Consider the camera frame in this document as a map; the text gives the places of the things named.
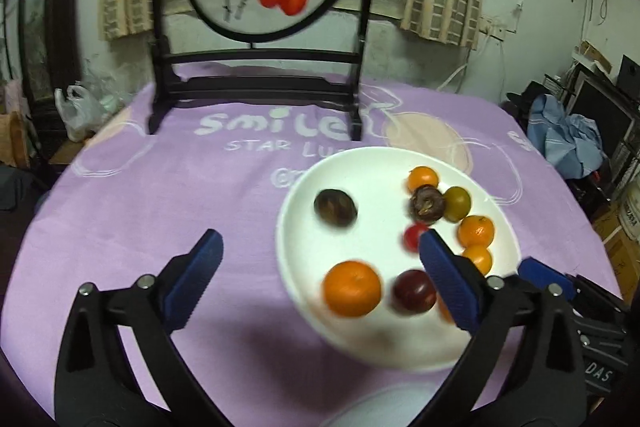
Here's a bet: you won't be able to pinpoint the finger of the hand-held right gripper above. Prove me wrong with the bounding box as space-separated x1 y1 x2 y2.
517 258 628 323

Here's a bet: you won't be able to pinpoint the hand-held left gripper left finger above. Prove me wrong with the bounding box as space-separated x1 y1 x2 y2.
52 228 224 427

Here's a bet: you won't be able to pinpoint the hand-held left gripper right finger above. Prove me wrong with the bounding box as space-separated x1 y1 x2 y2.
418 229 587 427

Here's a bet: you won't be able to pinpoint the dark red plum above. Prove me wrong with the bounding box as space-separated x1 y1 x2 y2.
391 269 437 315

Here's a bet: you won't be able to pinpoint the red cherry tomato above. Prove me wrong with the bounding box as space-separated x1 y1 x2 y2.
403 223 426 253

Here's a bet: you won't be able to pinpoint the yellow-green mandarin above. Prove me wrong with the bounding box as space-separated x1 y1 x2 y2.
442 186 472 223

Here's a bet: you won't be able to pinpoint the dark purple passion fruit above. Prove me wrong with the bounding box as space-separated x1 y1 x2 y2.
409 185 447 225
313 189 359 228

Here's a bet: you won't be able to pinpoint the white oval plate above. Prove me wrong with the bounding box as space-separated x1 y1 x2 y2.
276 147 522 373

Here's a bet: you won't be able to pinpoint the large orange mandarin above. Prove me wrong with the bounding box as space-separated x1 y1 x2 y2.
323 260 383 319

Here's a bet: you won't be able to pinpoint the brown cardboard box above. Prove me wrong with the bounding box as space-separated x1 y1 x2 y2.
590 202 640 293

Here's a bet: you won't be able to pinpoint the purple printed tablecloth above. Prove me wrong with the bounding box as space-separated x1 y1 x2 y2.
10 62 623 427

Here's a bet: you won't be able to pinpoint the white plastic bucket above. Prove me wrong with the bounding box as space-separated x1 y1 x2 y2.
617 187 640 243

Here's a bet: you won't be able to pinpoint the blue crumpled clothes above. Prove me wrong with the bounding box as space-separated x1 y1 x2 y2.
527 94 608 180

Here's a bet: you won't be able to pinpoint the black monitor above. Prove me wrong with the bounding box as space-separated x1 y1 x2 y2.
570 74 638 158

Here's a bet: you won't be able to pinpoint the white plastic bag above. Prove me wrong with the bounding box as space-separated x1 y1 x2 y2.
54 84 108 142

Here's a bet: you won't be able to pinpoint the black speaker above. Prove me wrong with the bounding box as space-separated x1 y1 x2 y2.
617 55 640 95

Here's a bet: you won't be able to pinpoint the flat cardboard box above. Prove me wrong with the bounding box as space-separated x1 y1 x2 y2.
580 41 613 72

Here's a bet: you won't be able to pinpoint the dark wood framed painting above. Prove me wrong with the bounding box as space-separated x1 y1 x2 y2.
17 0 86 158

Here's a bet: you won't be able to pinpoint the white wall power outlet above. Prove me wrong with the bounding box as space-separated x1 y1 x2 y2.
480 14 506 40

